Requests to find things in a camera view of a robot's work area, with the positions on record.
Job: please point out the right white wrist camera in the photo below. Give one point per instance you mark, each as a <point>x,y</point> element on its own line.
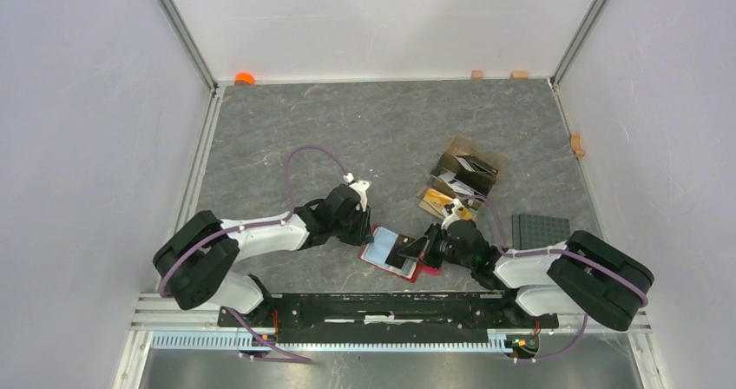
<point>454,214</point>

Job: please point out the black top card stack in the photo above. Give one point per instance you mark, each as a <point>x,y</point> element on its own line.
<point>474,164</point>

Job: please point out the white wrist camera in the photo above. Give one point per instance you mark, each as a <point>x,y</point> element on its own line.
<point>454,214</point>
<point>360,187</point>

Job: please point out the orange round cap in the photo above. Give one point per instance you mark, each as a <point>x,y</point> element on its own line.
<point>243,78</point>

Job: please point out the grey studded baseplate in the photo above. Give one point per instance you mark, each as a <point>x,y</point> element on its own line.
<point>533,231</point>

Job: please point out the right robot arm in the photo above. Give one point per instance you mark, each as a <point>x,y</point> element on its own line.
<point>582,274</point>

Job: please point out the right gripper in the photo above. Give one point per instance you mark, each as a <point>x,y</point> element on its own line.
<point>423,247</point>

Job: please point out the gold card stack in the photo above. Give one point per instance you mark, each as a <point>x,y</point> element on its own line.
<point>442,205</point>

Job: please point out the curved wooden piece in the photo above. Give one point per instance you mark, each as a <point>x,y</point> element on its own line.
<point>575,141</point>

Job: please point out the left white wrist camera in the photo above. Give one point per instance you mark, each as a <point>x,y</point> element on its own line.
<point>360,187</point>

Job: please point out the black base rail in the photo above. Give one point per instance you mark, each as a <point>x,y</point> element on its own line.
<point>352,318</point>

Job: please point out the white card stack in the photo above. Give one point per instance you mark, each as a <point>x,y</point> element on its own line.
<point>457,186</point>

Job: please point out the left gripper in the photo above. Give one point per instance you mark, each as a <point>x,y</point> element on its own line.
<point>363,236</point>

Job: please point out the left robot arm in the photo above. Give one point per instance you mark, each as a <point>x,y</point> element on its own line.
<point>195,265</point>

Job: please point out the tiered acrylic card stand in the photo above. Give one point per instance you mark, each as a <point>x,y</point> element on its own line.
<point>481,182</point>

